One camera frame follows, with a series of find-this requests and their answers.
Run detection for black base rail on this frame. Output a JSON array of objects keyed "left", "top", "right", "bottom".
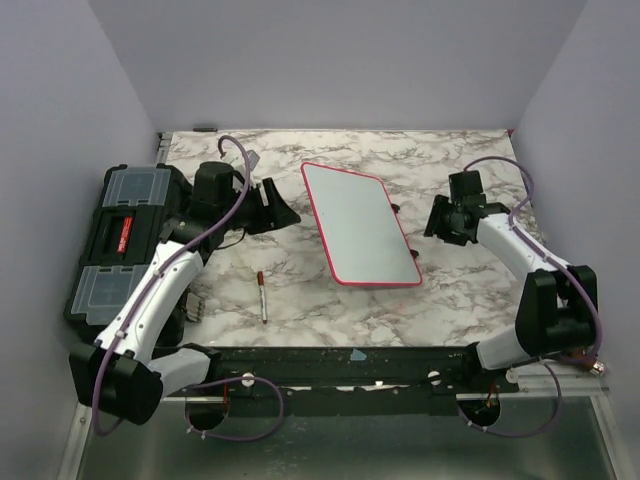
[{"left": 182, "top": 347, "right": 519, "bottom": 417}]

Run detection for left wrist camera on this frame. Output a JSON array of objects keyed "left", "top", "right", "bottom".
[{"left": 224, "top": 150, "right": 260, "bottom": 176}]

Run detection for black plastic toolbox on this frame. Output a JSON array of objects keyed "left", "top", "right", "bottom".
[{"left": 64, "top": 165, "right": 205, "bottom": 344}]

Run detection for pink framed whiteboard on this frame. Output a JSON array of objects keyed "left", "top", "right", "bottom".
[{"left": 301, "top": 162, "right": 422, "bottom": 288}]

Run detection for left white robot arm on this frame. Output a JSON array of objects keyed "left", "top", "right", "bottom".
[{"left": 64, "top": 161, "right": 300, "bottom": 425}]

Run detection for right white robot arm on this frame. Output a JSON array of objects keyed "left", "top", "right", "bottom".
[{"left": 424, "top": 170, "right": 601, "bottom": 392}]

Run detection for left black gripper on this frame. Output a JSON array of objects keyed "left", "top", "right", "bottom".
[{"left": 219, "top": 178, "right": 301, "bottom": 236}]

